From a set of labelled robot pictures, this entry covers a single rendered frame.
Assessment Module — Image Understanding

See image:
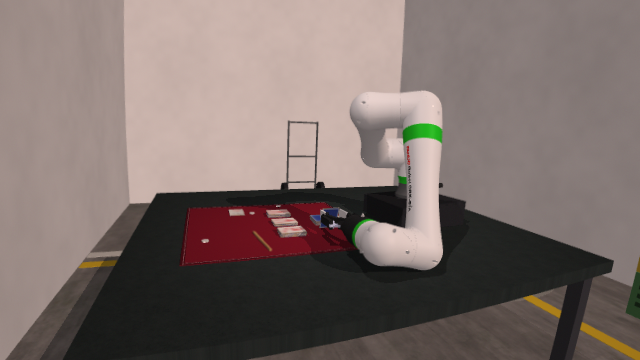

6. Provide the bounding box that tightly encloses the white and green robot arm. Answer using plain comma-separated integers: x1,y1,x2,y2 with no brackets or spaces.
345,91,443,270

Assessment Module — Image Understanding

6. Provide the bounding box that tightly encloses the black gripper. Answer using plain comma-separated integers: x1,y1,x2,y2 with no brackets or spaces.
320,209,358,235

